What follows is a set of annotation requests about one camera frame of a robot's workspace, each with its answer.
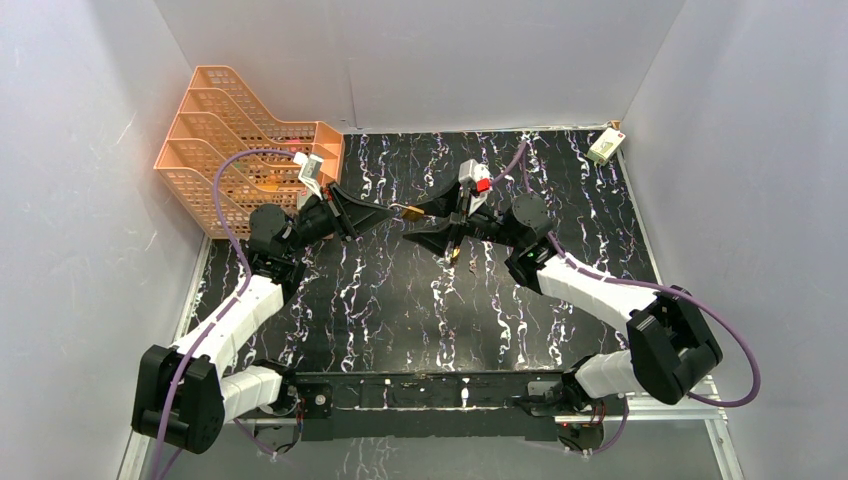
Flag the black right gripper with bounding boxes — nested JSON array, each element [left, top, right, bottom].
[[403, 174, 524, 257]]

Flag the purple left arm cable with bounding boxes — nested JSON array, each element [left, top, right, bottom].
[[146, 149, 306, 480]]

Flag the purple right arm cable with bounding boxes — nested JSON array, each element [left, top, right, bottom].
[[490, 139, 763, 458]]

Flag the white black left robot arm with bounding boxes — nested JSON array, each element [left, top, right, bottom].
[[131, 183, 394, 454]]

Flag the small brass padlock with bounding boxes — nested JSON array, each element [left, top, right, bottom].
[[390, 203, 426, 222]]

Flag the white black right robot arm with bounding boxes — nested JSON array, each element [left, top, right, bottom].
[[402, 182, 723, 414]]

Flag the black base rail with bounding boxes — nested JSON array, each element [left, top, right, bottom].
[[231, 370, 631, 444]]

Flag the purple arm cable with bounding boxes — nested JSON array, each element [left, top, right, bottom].
[[146, 149, 306, 480], [490, 139, 763, 458]]

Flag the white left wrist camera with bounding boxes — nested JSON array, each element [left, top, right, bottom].
[[293, 152, 324, 199]]

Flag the white green small box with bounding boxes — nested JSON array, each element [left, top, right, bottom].
[[586, 127, 626, 164]]

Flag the orange plastic file rack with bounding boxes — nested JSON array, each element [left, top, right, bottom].
[[154, 65, 345, 239]]

